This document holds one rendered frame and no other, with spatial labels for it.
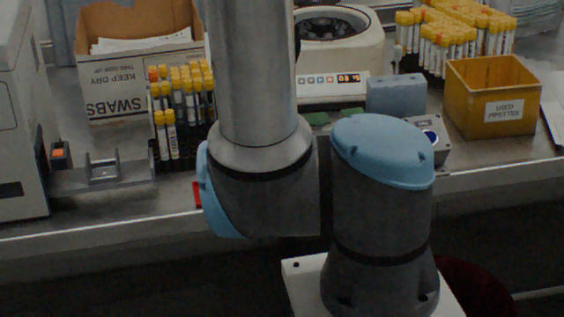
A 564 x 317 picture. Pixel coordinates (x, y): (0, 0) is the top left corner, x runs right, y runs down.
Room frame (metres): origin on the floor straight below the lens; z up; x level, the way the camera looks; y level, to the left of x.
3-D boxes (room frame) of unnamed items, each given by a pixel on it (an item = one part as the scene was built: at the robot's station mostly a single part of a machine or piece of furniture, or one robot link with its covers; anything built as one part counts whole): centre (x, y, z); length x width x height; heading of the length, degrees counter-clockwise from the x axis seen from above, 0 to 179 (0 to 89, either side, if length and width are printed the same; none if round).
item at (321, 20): (1.42, -0.11, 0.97); 0.15 x 0.15 x 0.07
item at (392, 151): (0.72, -0.11, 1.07); 0.13 x 0.12 x 0.14; 88
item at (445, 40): (1.33, -0.34, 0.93); 0.02 x 0.02 x 0.11
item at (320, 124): (1.11, -0.07, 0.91); 0.05 x 0.04 x 0.07; 9
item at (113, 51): (1.41, 0.26, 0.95); 0.29 x 0.25 x 0.15; 9
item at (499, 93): (1.19, -0.39, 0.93); 0.13 x 0.13 x 0.10; 5
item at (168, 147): (1.12, 0.14, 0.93); 0.17 x 0.09 x 0.11; 100
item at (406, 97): (1.18, -0.22, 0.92); 0.10 x 0.07 x 0.10; 94
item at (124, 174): (1.00, 0.30, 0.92); 0.21 x 0.07 x 0.05; 99
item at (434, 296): (0.72, -0.12, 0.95); 0.15 x 0.15 x 0.10
